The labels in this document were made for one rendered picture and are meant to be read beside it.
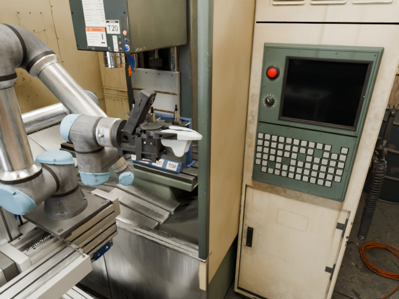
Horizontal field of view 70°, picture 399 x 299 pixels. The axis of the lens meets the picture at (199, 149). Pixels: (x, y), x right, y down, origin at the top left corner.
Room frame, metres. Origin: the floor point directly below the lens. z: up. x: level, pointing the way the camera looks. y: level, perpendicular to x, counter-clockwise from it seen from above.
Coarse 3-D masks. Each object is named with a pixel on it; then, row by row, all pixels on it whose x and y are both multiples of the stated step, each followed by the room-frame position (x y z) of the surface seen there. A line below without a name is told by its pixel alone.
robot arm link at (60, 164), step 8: (48, 152) 0.90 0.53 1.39; (56, 152) 0.91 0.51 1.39; (64, 152) 0.91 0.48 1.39; (40, 160) 0.83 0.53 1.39; (48, 160) 0.83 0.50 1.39; (56, 160) 0.84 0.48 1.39; (64, 160) 0.86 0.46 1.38; (72, 160) 0.90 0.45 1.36; (48, 168) 0.82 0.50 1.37; (56, 168) 0.83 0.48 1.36; (64, 168) 0.85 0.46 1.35; (72, 168) 0.88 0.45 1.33; (56, 176) 0.81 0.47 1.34; (64, 176) 0.84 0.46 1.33; (72, 176) 0.88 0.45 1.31; (56, 184) 0.80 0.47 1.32; (64, 184) 0.84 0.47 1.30; (72, 184) 0.87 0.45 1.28; (56, 192) 0.83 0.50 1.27; (64, 192) 0.84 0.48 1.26
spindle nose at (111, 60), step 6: (102, 54) 2.01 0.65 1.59; (108, 54) 1.97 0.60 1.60; (114, 54) 1.97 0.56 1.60; (120, 54) 1.99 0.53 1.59; (108, 60) 1.97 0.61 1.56; (114, 60) 1.97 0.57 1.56; (120, 60) 1.99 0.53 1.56; (126, 60) 2.05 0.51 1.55; (108, 66) 1.98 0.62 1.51; (114, 66) 1.97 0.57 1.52; (120, 66) 1.99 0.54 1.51
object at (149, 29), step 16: (80, 0) 1.87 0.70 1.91; (112, 0) 1.76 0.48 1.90; (128, 0) 1.73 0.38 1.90; (144, 0) 1.86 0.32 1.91; (160, 0) 2.00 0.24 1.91; (176, 0) 2.18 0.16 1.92; (80, 16) 1.88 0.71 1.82; (112, 16) 1.77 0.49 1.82; (128, 16) 1.73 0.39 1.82; (144, 16) 1.85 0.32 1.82; (160, 16) 2.00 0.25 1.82; (176, 16) 2.17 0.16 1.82; (80, 32) 1.89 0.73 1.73; (144, 32) 1.84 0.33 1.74; (160, 32) 1.99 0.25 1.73; (176, 32) 2.16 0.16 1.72; (80, 48) 1.90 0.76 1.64; (96, 48) 1.84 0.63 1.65; (112, 48) 1.78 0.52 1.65; (144, 48) 1.83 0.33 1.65; (160, 48) 1.99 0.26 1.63
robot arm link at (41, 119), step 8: (56, 104) 1.34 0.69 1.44; (32, 112) 1.30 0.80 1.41; (40, 112) 1.30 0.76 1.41; (48, 112) 1.30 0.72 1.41; (56, 112) 1.31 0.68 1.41; (64, 112) 1.31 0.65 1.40; (24, 120) 1.27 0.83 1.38; (32, 120) 1.28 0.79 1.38; (40, 120) 1.29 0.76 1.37; (48, 120) 1.30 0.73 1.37; (56, 120) 1.31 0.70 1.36; (32, 128) 1.29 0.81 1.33
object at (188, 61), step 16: (192, 0) 2.33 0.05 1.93; (192, 16) 2.33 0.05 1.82; (192, 32) 2.32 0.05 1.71; (176, 48) 2.35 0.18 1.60; (192, 48) 2.32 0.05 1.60; (128, 64) 2.60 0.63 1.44; (144, 64) 2.54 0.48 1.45; (160, 64) 2.45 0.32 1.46; (176, 64) 2.35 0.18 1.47; (192, 64) 2.32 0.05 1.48; (128, 80) 2.61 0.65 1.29; (192, 80) 2.32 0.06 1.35; (128, 96) 2.62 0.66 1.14; (192, 96) 2.32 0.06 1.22; (192, 112) 2.32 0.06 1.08; (192, 128) 2.32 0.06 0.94
